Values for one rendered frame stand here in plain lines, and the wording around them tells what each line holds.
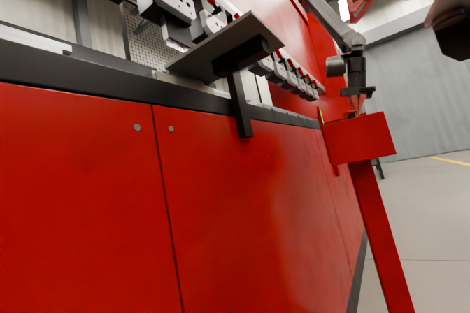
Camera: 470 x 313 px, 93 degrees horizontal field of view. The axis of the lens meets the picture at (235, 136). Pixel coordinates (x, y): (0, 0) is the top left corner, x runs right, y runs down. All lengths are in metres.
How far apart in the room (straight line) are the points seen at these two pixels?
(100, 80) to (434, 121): 8.26
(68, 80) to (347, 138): 0.63
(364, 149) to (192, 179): 0.49
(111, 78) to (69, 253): 0.21
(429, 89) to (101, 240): 8.38
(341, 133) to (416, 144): 7.58
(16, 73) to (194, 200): 0.27
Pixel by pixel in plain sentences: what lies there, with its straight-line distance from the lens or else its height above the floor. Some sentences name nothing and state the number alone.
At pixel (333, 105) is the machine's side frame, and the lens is 2.68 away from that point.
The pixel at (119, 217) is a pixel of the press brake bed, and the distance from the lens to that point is 0.31.
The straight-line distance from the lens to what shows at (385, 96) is 8.29.
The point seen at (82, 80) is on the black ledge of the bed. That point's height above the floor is 0.85.
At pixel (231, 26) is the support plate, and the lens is 0.51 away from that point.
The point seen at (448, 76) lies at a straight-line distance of 8.60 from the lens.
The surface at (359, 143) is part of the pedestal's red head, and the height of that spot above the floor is 0.71.
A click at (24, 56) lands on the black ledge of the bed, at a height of 0.86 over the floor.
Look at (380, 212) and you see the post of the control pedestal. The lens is 0.80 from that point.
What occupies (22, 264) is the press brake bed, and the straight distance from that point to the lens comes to 0.28.
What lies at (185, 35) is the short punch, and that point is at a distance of 0.77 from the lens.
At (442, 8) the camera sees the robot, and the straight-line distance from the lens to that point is 0.92.
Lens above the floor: 0.70
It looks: 8 degrees up
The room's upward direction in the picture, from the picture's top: 12 degrees counter-clockwise
